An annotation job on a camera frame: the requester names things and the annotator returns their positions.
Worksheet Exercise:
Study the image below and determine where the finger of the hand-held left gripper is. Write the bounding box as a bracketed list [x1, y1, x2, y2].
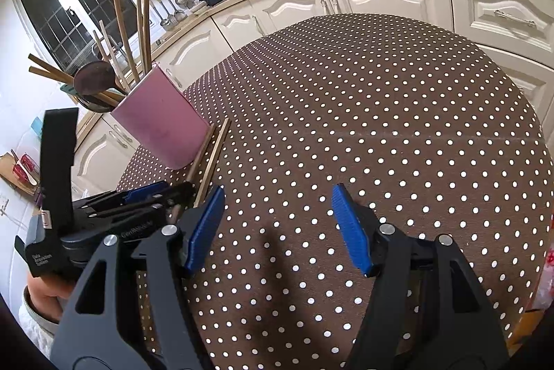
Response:
[80, 180, 170, 210]
[87, 182, 196, 224]

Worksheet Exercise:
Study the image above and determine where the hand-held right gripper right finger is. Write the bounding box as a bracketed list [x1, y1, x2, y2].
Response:
[331, 183, 509, 370]

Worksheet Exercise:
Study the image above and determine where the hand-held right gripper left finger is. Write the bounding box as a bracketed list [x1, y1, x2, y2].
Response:
[50, 185, 226, 370]

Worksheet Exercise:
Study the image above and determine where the wooden chopstick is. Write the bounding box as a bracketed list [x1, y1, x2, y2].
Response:
[193, 118, 232, 207]
[184, 123, 217, 184]

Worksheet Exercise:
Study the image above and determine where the pink cup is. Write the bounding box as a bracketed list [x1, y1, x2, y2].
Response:
[110, 63, 211, 171]

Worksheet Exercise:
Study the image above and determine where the bunch of wooden chopsticks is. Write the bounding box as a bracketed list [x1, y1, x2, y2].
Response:
[28, 0, 153, 109]

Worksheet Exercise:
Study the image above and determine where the person's left forearm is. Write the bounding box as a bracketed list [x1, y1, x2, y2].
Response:
[19, 275, 76, 358]

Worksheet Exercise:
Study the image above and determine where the red glass cup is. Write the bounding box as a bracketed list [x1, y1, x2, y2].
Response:
[12, 154, 41, 184]

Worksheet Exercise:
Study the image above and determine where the wooden tray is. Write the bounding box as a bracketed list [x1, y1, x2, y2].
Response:
[0, 151, 42, 198]

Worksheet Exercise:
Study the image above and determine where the brown polka dot tablecloth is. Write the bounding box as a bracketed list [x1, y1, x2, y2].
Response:
[117, 13, 554, 370]

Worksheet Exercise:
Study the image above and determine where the white framed window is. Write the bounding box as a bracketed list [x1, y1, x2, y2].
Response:
[14, 0, 139, 72]

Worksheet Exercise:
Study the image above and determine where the hanging metal ladle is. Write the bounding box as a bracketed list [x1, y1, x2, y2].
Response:
[151, 0, 171, 29]

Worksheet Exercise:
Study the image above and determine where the white plastic bag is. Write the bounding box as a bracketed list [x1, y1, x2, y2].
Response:
[531, 242, 554, 310]

